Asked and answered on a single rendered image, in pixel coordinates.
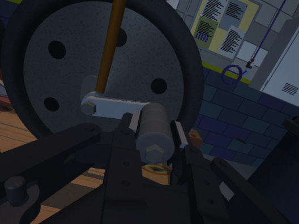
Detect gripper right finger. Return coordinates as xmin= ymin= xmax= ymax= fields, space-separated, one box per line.
xmin=170 ymin=120 xmax=293 ymax=224

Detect green tape roll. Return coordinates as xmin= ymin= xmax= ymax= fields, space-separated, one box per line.
xmin=141 ymin=163 xmax=173 ymax=186

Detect blue coiled air hose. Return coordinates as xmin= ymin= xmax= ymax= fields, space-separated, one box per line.
xmin=220 ymin=0 xmax=287 ymax=86

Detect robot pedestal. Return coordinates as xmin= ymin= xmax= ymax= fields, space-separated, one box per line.
xmin=247 ymin=129 xmax=299 ymax=224

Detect yellow notice board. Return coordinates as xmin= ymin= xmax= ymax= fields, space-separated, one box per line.
xmin=190 ymin=0 xmax=261 ymax=62

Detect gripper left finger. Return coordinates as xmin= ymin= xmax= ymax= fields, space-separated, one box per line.
xmin=0 ymin=109 xmax=143 ymax=187

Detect grey metal cabinet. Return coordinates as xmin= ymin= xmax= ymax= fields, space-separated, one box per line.
xmin=251 ymin=16 xmax=299 ymax=106

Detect orange tricycle frame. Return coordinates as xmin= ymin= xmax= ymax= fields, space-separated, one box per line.
xmin=94 ymin=0 xmax=128 ymax=94

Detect grey disc front wheel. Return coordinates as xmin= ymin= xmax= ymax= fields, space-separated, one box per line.
xmin=0 ymin=0 xmax=205 ymax=141

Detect orange box with button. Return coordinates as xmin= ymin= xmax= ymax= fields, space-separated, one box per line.
xmin=187 ymin=129 xmax=203 ymax=149

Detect grey cylinder pedal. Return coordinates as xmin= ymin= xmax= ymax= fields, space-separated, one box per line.
xmin=135 ymin=102 xmax=176 ymax=164

